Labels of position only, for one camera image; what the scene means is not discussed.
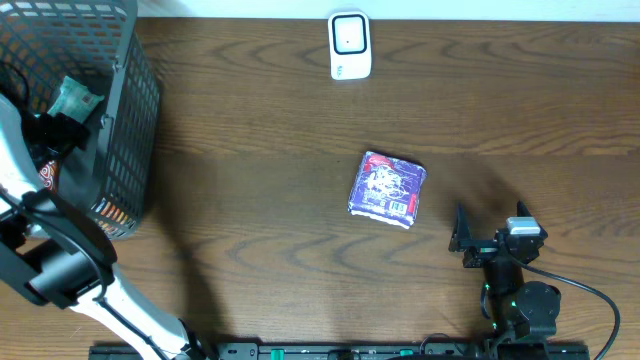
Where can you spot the mint green snack packet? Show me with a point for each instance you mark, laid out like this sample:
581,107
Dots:
75,101

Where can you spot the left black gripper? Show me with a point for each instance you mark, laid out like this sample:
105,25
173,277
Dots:
38,138

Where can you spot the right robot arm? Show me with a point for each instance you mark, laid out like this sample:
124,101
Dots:
523,313

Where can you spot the purple noodle packet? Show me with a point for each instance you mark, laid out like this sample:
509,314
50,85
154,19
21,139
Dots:
387,189

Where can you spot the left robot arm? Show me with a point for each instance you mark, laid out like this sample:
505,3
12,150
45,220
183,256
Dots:
51,253

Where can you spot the red orange snack bar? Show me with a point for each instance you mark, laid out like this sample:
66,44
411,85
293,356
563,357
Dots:
49,174

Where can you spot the grey plastic mesh basket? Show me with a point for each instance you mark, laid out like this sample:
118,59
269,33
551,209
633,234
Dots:
95,43

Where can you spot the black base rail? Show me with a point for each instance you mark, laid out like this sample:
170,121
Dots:
433,350

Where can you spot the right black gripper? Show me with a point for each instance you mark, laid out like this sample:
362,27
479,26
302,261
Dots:
462,240

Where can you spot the small orange box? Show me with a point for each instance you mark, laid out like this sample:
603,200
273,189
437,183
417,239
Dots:
113,221

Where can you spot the white barcode scanner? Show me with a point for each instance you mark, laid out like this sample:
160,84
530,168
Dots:
349,45

